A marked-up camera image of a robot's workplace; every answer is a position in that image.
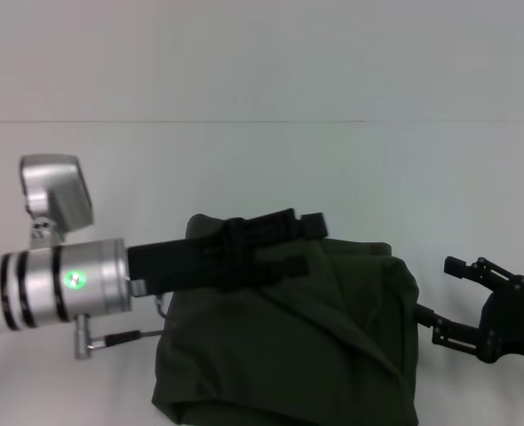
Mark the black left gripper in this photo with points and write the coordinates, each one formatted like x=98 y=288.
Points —
x=177 y=262

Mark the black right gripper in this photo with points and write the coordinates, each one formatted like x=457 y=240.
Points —
x=519 y=324

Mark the dark green t-shirt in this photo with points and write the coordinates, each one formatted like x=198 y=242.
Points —
x=288 y=337

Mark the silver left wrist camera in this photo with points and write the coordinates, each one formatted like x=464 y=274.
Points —
x=64 y=191

